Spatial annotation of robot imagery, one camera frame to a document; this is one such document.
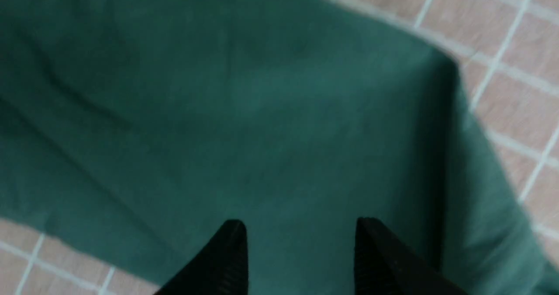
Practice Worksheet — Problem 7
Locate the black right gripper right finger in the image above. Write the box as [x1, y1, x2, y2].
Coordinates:
[354, 218, 466, 295]

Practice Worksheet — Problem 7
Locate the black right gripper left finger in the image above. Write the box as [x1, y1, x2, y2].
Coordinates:
[156, 220, 249, 295]

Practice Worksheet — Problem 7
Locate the green long sleeve shirt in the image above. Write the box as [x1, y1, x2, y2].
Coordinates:
[0, 0, 558, 295]

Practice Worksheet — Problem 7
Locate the pink checkered tablecloth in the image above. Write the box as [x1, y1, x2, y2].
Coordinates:
[1, 0, 558, 295]

